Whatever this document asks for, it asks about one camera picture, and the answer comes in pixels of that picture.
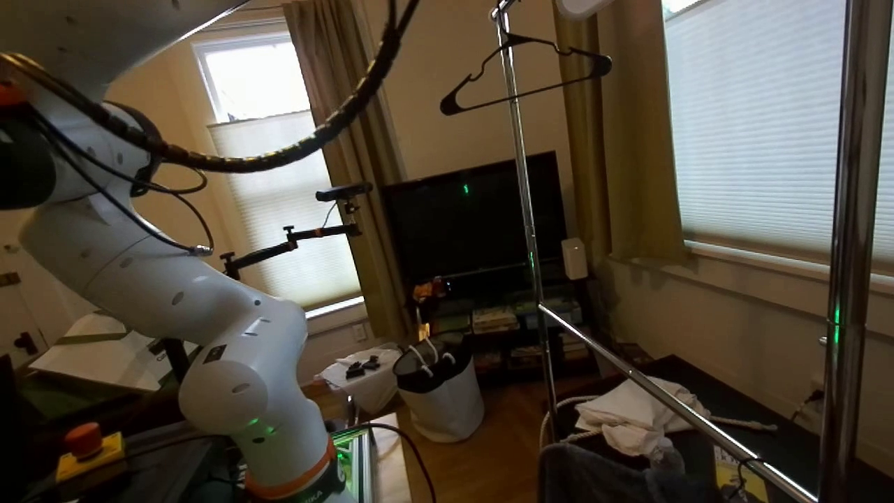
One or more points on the robot base platform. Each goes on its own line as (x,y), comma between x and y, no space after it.
(358,461)

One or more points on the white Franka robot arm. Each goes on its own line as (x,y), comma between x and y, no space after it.
(140,270)

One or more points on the black clothes hanger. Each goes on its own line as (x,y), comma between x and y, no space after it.
(595,66)

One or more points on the chrome clothes rack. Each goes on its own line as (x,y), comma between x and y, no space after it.
(854,234)

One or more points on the black flat screen television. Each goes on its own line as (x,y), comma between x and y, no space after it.
(477,225)

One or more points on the dark television stand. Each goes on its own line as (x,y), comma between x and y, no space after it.
(492,322)

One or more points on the beige curtain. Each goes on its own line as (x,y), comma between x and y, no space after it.
(351,141)

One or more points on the white waste bin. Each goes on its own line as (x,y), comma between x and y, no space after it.
(443,407)

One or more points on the white window shade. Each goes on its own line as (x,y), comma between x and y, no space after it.
(270,186)

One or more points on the olive green curtain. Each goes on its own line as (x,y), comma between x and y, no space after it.
(618,141)

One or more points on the white folded cloth pile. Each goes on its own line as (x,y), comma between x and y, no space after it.
(633,414)

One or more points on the dark gray garment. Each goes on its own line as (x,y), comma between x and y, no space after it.
(604,475)

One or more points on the white window blind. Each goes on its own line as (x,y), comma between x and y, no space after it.
(773,122)

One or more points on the white side table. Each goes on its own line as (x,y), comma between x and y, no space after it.
(101,354)

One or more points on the yellow printed bag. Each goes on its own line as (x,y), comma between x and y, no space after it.
(741,475)

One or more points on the red yellow emergency stop button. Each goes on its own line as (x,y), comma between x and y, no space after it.
(86,447)

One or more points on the black stereo camera bar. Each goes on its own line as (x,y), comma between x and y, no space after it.
(341,190)

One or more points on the small white wall device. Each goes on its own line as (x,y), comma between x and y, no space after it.
(573,257)

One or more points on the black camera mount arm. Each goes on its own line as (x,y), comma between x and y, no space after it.
(281,248)

